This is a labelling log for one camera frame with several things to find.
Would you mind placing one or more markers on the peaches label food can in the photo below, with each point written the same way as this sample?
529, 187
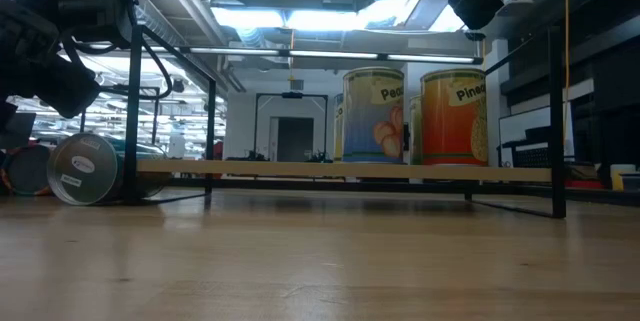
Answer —
370, 131

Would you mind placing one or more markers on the orange pineapple label food can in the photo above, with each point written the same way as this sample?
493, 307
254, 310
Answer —
450, 126

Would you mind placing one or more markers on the white red green food can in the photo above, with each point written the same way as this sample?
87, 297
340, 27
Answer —
25, 171

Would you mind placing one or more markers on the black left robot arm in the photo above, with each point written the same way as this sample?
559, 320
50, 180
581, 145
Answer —
30, 46

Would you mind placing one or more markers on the long LED light bar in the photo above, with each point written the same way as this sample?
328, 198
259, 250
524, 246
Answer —
330, 54

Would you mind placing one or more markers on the black perforated box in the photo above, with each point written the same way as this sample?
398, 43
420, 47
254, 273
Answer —
532, 157

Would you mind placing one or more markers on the red flat box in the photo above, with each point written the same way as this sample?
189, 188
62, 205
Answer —
585, 184

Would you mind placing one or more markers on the yellow and white container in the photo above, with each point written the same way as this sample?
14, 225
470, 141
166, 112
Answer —
620, 176

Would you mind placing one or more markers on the dark grey monitor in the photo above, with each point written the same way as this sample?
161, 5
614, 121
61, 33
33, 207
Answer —
17, 131

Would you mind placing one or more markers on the wooden shelf with black frame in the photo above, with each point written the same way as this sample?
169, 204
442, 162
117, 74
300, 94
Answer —
350, 171

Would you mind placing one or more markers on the black table frame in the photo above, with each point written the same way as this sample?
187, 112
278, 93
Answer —
300, 184

